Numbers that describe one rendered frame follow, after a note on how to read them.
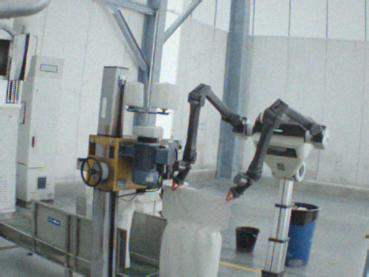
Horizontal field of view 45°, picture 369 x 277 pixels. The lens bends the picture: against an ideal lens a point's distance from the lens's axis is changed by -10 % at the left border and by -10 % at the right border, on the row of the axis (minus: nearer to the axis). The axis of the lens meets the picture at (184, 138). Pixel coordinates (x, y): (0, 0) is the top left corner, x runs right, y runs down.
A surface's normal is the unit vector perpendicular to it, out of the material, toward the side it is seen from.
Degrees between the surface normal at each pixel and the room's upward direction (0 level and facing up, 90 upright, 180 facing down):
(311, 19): 90
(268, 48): 90
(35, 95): 90
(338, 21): 90
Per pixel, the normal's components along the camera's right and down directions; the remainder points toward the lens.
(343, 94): -0.56, 0.00
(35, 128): 0.82, 0.11
